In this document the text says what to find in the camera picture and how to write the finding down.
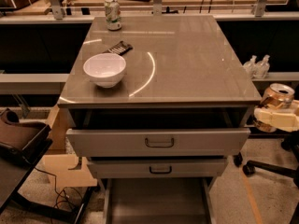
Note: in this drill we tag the orange soda can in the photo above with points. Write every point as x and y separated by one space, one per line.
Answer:
276 96

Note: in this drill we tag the grey drawer cabinet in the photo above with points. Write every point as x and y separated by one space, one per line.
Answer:
181 74

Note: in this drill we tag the open bottom drawer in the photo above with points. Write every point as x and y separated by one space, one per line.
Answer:
158 201

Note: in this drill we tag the green white soda can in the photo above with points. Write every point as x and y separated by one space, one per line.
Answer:
113 15

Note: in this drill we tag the black office chair base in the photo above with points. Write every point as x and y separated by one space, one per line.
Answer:
269 167

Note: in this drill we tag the clear pump bottle right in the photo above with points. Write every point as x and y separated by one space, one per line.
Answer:
261 68

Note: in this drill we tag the clear pump bottle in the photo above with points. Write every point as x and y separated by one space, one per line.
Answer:
261 68
249 66

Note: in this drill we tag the clear pump bottle left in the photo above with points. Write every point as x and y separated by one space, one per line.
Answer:
249 66

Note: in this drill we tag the dark snack bar wrapper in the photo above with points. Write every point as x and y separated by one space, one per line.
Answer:
120 48

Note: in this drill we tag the white bowl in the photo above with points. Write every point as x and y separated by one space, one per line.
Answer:
105 70

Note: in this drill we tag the cardboard box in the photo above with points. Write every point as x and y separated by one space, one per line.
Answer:
60 161

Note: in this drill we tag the brown black chair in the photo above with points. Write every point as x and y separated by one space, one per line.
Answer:
22 145

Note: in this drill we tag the middle drawer with handle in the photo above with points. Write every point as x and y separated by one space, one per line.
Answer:
157 168

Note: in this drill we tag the drawer with handle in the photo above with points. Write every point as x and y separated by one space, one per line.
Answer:
157 168
157 143

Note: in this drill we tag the top drawer with handle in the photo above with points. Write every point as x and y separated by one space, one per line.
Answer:
157 143

